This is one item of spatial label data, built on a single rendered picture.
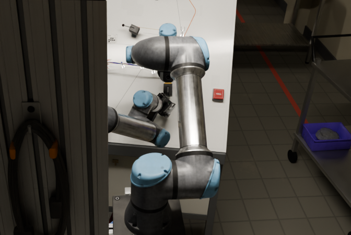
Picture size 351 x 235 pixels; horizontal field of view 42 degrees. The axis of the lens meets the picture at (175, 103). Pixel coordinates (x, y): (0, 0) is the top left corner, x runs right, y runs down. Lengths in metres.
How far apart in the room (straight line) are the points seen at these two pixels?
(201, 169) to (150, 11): 1.22
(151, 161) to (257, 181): 2.18
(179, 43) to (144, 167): 0.42
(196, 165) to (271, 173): 2.25
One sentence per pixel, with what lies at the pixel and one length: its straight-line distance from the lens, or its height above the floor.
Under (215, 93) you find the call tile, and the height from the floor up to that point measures 1.10.
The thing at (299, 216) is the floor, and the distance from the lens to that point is 3.33.
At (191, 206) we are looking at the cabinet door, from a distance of 2.57.
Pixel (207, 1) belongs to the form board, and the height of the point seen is 1.44.
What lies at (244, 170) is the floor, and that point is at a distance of 3.56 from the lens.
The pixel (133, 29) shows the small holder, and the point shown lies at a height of 1.33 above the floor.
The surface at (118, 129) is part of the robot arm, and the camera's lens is 1.65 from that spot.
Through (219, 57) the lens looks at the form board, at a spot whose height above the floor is 1.22.
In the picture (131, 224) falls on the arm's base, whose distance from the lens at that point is 1.47.
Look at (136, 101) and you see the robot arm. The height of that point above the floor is 1.24.
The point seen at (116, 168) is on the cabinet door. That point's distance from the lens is 2.43.
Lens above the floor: 2.27
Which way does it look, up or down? 33 degrees down
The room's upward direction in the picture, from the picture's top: 5 degrees clockwise
